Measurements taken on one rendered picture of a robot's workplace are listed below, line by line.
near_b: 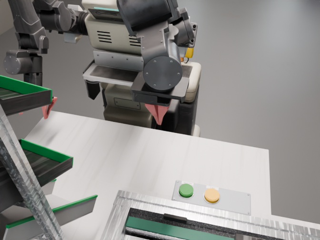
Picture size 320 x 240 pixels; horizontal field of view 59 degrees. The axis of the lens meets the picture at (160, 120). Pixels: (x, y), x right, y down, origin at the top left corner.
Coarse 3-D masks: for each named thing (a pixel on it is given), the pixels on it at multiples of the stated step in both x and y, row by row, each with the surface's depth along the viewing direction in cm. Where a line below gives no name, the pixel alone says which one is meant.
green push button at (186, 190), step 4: (184, 184) 78; (188, 184) 78; (180, 188) 77; (184, 188) 77; (188, 188) 77; (192, 188) 77; (180, 192) 76; (184, 192) 76; (188, 192) 76; (192, 192) 76; (184, 196) 76; (188, 196) 75
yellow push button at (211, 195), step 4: (208, 192) 76; (212, 192) 76; (216, 192) 76; (204, 196) 76; (208, 196) 75; (212, 196) 75; (216, 196) 75; (208, 200) 75; (212, 200) 74; (216, 200) 74
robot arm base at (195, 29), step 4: (192, 24) 99; (196, 24) 99; (192, 28) 99; (196, 28) 99; (196, 32) 100; (192, 40) 101; (180, 44) 99; (184, 44) 100; (188, 44) 100; (192, 44) 101
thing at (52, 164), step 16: (32, 144) 57; (0, 160) 53; (32, 160) 55; (48, 160) 55; (64, 160) 55; (0, 176) 38; (48, 176) 48; (0, 192) 39; (16, 192) 42; (0, 208) 40
